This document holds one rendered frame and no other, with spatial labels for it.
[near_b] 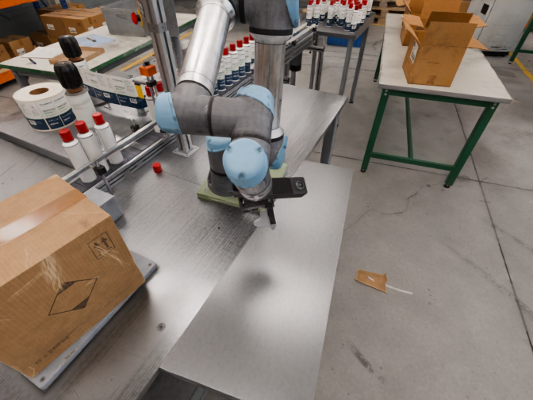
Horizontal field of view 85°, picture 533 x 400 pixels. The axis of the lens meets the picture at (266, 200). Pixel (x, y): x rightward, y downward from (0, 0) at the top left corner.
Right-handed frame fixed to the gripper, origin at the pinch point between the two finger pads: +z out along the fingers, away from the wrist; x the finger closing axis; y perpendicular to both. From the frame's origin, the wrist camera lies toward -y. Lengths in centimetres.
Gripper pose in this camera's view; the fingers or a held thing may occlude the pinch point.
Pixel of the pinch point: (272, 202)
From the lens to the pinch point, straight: 82.5
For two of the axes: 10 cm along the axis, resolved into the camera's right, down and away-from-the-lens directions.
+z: 1.0, 2.3, 9.7
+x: 1.5, 9.6, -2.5
